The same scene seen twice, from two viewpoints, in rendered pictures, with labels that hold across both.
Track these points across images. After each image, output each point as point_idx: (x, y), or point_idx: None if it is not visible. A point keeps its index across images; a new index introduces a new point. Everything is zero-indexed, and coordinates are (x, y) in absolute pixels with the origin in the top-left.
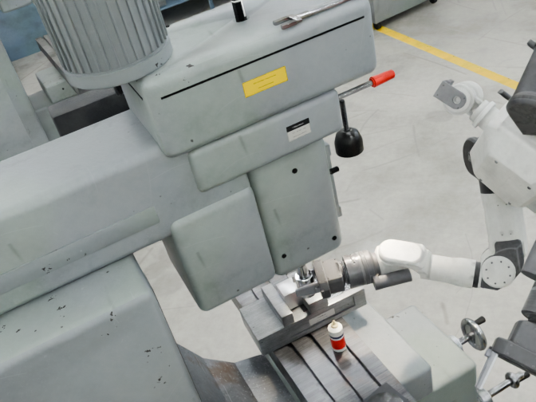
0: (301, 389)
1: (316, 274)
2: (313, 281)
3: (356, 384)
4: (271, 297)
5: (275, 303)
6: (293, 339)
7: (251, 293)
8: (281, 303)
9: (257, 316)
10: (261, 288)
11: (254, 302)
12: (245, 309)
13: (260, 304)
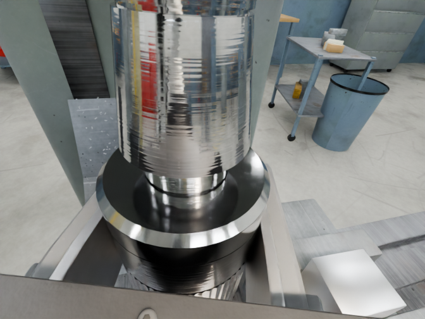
0: (123, 275)
1: (97, 288)
2: (127, 265)
3: None
4: (327, 242)
5: (304, 245)
6: (242, 296)
7: (384, 254)
8: (302, 259)
9: (290, 220)
10: (360, 228)
11: (329, 223)
12: (310, 206)
13: (324, 233)
